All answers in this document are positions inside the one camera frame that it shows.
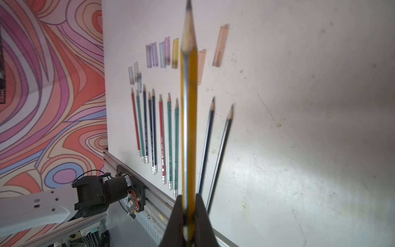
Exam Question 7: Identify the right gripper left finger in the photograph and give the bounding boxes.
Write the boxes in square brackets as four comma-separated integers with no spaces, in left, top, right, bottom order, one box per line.
[159,195,185,247]

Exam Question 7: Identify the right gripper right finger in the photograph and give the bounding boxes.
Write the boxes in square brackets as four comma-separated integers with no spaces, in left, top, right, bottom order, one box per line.
[194,193,219,247]

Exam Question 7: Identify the black silver pencil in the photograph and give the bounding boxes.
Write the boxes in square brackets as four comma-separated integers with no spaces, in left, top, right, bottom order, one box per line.
[206,104,234,214]

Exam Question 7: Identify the red capped pencil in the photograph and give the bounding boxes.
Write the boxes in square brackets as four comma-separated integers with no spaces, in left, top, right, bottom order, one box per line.
[159,94,167,184]

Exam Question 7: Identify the dark blue pencil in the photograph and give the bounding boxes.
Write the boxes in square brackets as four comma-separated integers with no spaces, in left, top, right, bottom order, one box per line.
[143,85,149,164]

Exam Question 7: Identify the clear light blue pencil cap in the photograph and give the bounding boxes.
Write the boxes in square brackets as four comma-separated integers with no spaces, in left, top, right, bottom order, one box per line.
[136,72,143,93]

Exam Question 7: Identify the clear grey pencil cap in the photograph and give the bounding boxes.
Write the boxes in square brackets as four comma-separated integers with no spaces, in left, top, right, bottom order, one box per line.
[134,62,139,75]

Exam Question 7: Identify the clear orange pencil cap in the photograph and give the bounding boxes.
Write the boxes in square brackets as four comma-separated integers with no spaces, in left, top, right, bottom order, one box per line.
[197,49,207,85]

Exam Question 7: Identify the yellow black capped pencil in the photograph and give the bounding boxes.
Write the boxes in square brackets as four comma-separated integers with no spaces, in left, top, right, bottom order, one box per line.
[180,1,198,247]

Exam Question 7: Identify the clear pale blue pencil cap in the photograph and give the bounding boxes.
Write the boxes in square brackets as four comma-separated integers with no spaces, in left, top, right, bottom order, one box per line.
[159,41,166,69]

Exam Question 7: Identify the clear yellow pencil cap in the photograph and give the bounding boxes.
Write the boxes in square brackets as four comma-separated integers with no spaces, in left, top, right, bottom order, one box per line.
[171,38,179,69]

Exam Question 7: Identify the clear pink pencil cap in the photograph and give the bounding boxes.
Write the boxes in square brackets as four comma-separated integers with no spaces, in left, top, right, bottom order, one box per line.
[165,37,170,66]

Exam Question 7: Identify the clear peach pencil cap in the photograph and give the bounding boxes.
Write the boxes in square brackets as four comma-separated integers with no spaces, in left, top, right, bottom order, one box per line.
[213,24,229,68]

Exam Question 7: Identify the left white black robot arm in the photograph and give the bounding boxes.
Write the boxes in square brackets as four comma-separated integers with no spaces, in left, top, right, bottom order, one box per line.
[1,173,131,237]

